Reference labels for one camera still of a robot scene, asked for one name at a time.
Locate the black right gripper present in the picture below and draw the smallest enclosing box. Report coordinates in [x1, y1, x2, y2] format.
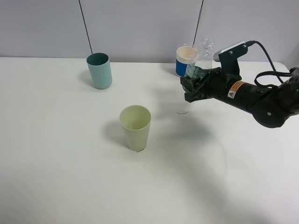
[180, 67, 242, 102]

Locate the clear water bottle green label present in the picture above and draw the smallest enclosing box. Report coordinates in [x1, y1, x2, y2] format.
[177, 37, 214, 78]

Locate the pale green plastic cup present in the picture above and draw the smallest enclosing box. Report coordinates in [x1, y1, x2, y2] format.
[120, 105, 151, 152]

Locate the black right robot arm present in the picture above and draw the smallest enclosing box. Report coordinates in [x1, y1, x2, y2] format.
[180, 67, 299, 128]

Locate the blue and white paper cup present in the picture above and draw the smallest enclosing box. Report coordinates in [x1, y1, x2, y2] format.
[176, 43, 198, 77]

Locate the teal plastic cup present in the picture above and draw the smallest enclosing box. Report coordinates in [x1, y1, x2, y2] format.
[86, 53, 112, 89]

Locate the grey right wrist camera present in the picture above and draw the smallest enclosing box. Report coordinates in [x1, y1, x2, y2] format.
[213, 41, 248, 76]

